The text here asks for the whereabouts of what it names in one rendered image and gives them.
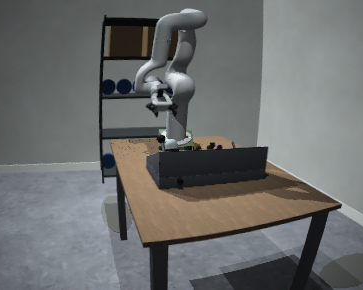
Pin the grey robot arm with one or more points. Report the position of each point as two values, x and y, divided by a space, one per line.
182 85

